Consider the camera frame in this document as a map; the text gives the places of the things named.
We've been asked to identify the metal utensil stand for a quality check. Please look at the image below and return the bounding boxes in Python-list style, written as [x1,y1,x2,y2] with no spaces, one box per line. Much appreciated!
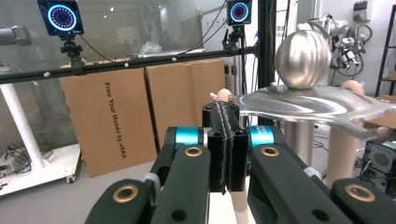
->
[209,29,396,167]

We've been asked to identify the tracking camera ring light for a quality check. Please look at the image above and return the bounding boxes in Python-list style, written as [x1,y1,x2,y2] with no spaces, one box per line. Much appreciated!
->
[36,0,85,36]
[225,0,253,26]

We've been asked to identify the beige solid spatula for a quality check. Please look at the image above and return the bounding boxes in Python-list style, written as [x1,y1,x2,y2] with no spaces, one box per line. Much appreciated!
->
[325,79,366,188]

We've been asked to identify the grey cylinder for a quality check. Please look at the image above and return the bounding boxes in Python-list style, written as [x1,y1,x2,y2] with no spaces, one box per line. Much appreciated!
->
[0,25,33,47]

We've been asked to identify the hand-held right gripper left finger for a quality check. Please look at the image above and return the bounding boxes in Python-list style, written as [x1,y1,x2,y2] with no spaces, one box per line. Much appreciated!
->
[174,101,231,191]

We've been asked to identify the black computer tower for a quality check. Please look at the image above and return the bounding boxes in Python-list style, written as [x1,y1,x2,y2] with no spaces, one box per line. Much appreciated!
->
[361,138,396,199]

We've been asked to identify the grey wall switch box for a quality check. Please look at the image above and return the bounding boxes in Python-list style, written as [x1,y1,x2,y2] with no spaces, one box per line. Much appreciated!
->
[353,0,370,22]

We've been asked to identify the plain cardboard box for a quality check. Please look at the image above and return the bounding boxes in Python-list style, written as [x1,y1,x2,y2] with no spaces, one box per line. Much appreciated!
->
[144,59,227,150]

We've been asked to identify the black horizontal frame bar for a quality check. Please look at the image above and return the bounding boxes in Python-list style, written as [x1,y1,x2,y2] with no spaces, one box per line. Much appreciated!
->
[0,45,261,86]

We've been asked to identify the tangled floor cables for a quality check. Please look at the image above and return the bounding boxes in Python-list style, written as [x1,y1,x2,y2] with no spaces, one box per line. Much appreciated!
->
[0,143,32,175]

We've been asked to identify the large cardboard box black lettering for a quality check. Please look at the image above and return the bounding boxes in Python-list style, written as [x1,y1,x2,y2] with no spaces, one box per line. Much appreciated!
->
[59,66,158,178]

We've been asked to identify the white stand with base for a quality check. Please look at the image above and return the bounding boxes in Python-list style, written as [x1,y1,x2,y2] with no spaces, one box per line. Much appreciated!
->
[0,82,82,198]

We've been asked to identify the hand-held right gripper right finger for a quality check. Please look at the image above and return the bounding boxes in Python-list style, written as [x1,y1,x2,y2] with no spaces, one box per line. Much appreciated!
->
[224,104,276,191]

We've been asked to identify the black frame post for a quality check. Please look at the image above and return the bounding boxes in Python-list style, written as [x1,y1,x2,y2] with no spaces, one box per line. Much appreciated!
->
[256,0,281,127]

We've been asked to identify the clear plastic bag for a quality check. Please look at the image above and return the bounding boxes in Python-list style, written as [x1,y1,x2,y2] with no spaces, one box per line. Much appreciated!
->
[138,40,163,57]

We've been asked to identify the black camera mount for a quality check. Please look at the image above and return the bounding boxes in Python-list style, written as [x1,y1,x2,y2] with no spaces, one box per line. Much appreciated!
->
[60,35,84,70]
[222,25,247,52]

